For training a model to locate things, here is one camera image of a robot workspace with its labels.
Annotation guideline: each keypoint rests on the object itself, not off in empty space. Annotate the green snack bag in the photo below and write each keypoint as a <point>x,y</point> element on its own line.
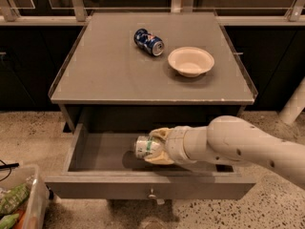
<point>14,198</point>

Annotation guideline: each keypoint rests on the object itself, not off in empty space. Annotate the green silver 7up can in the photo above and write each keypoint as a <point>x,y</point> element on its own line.
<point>146,145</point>

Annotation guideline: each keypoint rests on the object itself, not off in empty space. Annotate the orange snack packet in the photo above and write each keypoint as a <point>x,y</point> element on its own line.
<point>21,217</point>

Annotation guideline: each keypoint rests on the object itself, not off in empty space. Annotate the metal drawer knob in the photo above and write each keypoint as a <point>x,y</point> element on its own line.
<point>153,196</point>

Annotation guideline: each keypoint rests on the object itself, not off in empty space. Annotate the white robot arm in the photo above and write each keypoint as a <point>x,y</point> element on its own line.
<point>230,138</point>

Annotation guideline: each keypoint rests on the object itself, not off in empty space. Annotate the white paper bowl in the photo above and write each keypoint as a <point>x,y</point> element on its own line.
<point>190,61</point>

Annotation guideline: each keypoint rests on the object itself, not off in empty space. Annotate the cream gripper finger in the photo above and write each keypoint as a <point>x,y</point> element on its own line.
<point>160,133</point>
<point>159,157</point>

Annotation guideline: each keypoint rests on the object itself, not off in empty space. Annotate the small green snack packet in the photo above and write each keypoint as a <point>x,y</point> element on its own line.
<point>8,221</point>

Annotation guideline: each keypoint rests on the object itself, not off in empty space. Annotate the open grey top drawer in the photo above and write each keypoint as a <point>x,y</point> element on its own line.
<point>103,165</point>

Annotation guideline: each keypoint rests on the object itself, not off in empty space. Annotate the clear plastic storage bin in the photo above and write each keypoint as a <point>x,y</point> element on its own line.
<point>36,204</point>

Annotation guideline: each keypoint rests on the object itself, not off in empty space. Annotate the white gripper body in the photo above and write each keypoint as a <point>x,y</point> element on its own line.
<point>174,144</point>

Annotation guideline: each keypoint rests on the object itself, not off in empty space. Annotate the grey cabinet with counter top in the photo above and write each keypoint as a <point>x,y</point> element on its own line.
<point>107,69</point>

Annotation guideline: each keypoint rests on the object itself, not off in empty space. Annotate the blue pepsi can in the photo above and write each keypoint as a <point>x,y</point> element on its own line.
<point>148,42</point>

